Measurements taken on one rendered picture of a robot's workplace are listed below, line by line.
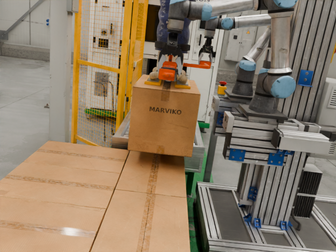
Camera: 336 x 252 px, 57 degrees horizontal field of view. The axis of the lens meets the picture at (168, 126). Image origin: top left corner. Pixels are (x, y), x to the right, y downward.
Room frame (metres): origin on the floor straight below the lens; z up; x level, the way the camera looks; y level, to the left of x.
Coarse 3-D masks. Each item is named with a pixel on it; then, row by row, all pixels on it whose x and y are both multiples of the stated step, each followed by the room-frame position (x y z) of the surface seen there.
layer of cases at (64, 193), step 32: (32, 160) 1.73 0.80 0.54; (64, 160) 1.79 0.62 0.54; (96, 160) 1.85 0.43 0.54; (128, 160) 1.91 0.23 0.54; (160, 160) 1.98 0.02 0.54; (0, 192) 1.33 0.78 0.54; (32, 192) 1.37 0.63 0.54; (64, 192) 1.41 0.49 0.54; (96, 192) 1.45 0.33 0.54; (128, 192) 1.49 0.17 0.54; (160, 192) 1.53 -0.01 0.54; (0, 224) 1.09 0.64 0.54; (32, 224) 1.12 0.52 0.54; (64, 224) 1.15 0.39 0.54; (96, 224) 1.17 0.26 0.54; (128, 224) 1.20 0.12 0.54; (160, 224) 1.23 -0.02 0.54
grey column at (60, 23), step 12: (60, 0) 2.86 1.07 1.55; (60, 12) 2.86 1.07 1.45; (60, 24) 2.86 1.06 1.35; (60, 36) 2.86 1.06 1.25; (60, 48) 2.86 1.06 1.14; (60, 60) 2.86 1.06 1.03; (60, 72) 2.86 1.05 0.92; (60, 84) 2.86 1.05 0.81; (60, 96) 2.86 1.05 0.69; (60, 108) 2.86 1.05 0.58; (60, 120) 2.86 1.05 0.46; (60, 132) 2.86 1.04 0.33
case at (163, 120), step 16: (144, 80) 2.05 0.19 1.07; (192, 80) 2.34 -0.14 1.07; (144, 96) 1.77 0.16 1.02; (160, 96) 1.78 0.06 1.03; (176, 96) 1.78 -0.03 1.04; (192, 96) 1.78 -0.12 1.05; (144, 112) 1.77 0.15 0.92; (160, 112) 1.78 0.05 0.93; (176, 112) 1.78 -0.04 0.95; (192, 112) 1.78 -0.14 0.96; (144, 128) 1.77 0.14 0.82; (160, 128) 1.77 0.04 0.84; (176, 128) 1.78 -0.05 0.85; (192, 128) 1.78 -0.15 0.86; (128, 144) 1.77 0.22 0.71; (144, 144) 1.77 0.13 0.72; (160, 144) 1.77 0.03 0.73; (176, 144) 1.78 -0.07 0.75; (192, 144) 1.78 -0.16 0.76
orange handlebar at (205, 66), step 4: (184, 64) 2.11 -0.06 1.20; (188, 64) 2.11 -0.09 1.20; (192, 64) 2.11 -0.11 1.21; (196, 64) 2.11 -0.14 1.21; (204, 64) 2.27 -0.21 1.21; (204, 68) 2.12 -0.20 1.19; (208, 68) 2.13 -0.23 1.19; (164, 72) 1.43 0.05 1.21; (168, 72) 1.43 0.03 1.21; (164, 76) 1.43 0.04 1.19; (168, 76) 1.42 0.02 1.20; (172, 76) 1.43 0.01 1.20
